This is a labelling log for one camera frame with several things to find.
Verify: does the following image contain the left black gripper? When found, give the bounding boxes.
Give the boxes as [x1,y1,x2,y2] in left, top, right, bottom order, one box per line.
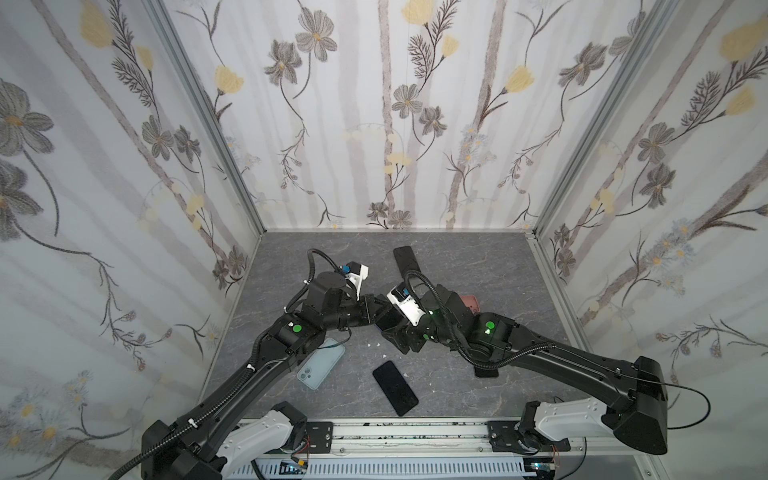
[319,294,393,333]

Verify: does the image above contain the black phone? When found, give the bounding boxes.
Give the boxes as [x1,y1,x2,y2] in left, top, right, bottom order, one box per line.
[393,246,421,280]
[372,361,419,417]
[474,367,499,378]

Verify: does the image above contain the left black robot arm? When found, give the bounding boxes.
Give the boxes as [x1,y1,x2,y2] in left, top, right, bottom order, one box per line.
[111,271,392,479]

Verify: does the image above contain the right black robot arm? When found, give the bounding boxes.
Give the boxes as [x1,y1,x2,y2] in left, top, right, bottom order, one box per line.
[366,285,672,455]

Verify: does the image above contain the pink phone case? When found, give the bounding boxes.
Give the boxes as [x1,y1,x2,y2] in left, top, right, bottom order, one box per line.
[460,295,480,314]

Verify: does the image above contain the light blue phone case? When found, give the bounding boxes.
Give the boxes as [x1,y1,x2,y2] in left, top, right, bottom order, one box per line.
[296,338,346,391]

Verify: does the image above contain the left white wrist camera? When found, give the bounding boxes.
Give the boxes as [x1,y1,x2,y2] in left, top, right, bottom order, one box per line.
[341,261,369,300]

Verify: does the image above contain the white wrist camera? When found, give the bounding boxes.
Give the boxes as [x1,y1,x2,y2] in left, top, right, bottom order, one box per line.
[341,261,369,300]
[386,286,425,327]

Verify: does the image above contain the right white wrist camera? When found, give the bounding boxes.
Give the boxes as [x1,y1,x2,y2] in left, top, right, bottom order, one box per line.
[386,286,425,327]

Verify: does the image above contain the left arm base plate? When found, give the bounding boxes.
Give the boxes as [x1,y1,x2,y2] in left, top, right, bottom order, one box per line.
[286,421,334,454]

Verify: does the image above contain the white slotted cable duct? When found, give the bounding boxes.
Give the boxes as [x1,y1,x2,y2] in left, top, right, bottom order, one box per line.
[257,457,537,479]

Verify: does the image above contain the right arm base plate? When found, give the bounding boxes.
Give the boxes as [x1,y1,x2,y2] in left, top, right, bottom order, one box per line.
[487,420,571,456]

